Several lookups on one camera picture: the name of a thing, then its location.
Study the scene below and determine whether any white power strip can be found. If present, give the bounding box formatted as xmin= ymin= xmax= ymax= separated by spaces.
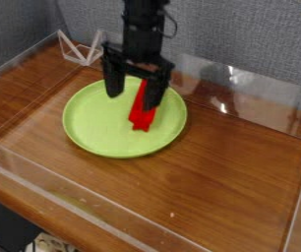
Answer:
xmin=36 ymin=232 xmax=76 ymax=252

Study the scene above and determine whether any green round plate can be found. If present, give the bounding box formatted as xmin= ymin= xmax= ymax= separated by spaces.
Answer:
xmin=63 ymin=77 xmax=189 ymax=158

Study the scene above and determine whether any clear acrylic corner bracket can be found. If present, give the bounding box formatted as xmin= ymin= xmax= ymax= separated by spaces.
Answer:
xmin=57 ymin=30 xmax=104 ymax=66

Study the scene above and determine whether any black cable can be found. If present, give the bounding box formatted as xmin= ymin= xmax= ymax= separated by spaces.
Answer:
xmin=162 ymin=9 xmax=179 ymax=39

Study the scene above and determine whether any clear acrylic enclosure wall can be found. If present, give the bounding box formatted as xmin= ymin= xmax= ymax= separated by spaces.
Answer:
xmin=0 ymin=36 xmax=301 ymax=252

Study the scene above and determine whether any red plastic block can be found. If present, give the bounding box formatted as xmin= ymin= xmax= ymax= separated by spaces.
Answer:
xmin=128 ymin=80 xmax=156 ymax=132

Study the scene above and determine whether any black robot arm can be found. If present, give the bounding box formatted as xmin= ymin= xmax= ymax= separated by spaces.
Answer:
xmin=103 ymin=0 xmax=175 ymax=111

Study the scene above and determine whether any black box under table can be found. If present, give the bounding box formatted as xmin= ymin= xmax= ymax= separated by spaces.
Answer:
xmin=0 ymin=204 xmax=43 ymax=252

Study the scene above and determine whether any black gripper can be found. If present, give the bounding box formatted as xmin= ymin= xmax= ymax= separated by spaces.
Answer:
xmin=103 ymin=42 xmax=175 ymax=111

